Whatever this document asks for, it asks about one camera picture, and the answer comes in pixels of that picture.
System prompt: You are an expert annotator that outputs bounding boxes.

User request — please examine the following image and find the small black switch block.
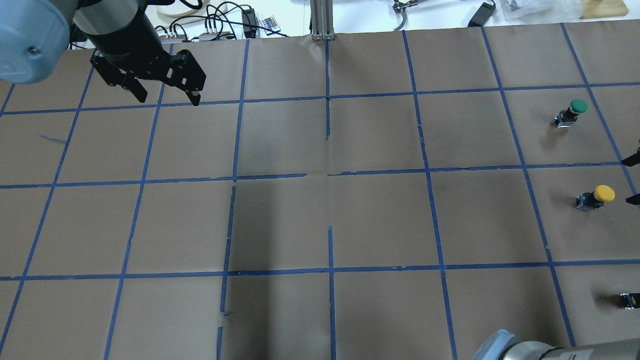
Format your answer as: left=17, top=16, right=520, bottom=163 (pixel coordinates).
left=618, top=292, right=640, bottom=310

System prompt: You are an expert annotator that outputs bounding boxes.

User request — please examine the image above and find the wooden board with stand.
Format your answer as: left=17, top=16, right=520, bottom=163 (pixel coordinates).
left=579, top=0, right=630, bottom=20

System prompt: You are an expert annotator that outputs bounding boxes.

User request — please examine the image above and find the black power adapter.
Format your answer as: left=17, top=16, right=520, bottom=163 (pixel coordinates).
left=467, top=0, right=497, bottom=28

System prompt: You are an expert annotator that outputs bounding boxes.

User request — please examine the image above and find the green push button switch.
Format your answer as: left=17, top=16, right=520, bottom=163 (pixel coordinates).
left=552, top=98, right=589, bottom=129

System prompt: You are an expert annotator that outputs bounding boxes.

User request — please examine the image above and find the yellow push button switch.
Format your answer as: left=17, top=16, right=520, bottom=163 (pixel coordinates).
left=576, top=184, right=616, bottom=212

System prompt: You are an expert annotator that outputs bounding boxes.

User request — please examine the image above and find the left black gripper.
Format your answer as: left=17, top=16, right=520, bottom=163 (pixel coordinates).
left=90, top=14, right=207, bottom=107

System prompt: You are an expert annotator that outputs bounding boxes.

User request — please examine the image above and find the brown paper table cover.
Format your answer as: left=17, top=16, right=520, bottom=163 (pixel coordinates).
left=1, top=20, right=639, bottom=360

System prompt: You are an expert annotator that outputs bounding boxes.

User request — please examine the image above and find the aluminium frame post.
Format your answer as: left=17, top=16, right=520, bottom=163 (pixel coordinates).
left=310, top=0, right=336, bottom=42

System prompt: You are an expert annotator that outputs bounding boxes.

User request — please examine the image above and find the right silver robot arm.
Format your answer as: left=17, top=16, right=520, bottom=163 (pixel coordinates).
left=474, top=154, right=639, bottom=360

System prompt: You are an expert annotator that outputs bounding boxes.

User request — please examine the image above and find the clear plastic bag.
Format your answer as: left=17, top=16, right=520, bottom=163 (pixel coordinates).
left=500, top=0, right=583, bottom=23

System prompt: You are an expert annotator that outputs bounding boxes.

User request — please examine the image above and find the beige round plate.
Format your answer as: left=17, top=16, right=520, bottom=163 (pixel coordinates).
left=150, top=0, right=202, bottom=18

